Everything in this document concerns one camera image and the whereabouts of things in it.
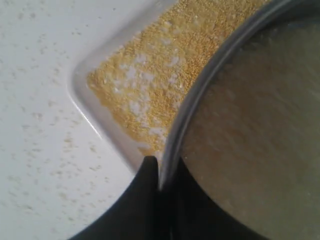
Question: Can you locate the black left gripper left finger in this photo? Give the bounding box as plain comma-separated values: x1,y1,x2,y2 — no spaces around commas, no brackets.
71,156,159,240

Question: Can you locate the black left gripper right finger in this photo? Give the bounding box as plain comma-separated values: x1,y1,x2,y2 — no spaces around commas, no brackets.
159,159,250,240

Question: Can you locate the white rectangular plastic tray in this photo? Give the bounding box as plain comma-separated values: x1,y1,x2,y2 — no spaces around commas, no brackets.
69,0,264,170

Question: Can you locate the round steel mesh sieve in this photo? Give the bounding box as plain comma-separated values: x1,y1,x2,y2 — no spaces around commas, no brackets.
162,0,320,240

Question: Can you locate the beige sand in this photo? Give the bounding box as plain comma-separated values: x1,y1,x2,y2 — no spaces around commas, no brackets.
86,0,320,240

